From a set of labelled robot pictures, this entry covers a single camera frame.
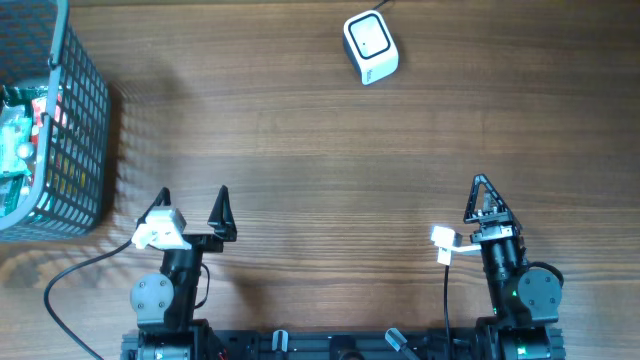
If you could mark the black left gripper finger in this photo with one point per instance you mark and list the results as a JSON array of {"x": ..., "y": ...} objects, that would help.
[
  {"x": 221, "y": 217},
  {"x": 162, "y": 199}
]

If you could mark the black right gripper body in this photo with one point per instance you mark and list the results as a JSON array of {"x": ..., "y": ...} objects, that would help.
[{"x": 503, "y": 232}]

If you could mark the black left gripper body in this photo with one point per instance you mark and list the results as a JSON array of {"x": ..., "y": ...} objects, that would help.
[{"x": 207, "y": 243}]

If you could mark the light green wipes pack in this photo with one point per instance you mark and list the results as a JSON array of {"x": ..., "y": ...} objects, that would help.
[{"x": 16, "y": 128}]

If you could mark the green gloves package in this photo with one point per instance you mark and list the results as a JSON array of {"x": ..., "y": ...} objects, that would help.
[{"x": 15, "y": 190}]

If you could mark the yellow liquid glass bottle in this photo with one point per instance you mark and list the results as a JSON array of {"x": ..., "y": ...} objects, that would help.
[{"x": 26, "y": 151}]

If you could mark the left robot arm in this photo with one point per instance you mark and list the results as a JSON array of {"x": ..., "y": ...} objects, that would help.
[{"x": 164, "y": 302}]

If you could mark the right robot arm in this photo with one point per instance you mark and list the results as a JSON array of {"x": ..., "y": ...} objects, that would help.
[{"x": 525, "y": 295}]

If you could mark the white barcode scanner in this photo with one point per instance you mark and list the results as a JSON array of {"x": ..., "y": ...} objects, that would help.
[{"x": 370, "y": 46}]

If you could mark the grey plastic mesh basket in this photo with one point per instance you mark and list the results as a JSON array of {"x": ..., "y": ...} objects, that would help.
[{"x": 40, "y": 47}]

